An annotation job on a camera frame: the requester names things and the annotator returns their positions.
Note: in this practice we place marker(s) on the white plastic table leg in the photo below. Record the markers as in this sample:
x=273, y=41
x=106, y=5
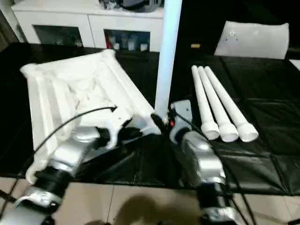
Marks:
x=216, y=103
x=204, y=103
x=229, y=103
x=168, y=51

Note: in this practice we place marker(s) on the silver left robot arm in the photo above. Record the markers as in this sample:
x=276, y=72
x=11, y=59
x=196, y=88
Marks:
x=70, y=157

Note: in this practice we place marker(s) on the white plastic table top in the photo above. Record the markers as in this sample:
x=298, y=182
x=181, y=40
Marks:
x=70, y=84

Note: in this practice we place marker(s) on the small yellow label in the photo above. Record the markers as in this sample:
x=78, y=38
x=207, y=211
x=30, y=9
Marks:
x=195, y=46

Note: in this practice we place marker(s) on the black work mat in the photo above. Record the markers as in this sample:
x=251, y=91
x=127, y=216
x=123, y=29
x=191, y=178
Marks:
x=276, y=140

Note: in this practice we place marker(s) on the white flat panel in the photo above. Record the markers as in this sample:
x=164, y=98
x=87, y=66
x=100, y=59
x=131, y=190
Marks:
x=253, y=40

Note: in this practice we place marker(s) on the white cabinet with glass doors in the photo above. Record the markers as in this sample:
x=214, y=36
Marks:
x=84, y=21

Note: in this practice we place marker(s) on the white flat sheet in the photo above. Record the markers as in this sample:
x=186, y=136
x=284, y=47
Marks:
x=295, y=64

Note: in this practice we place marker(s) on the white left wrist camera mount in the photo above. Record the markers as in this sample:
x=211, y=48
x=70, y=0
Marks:
x=117, y=119

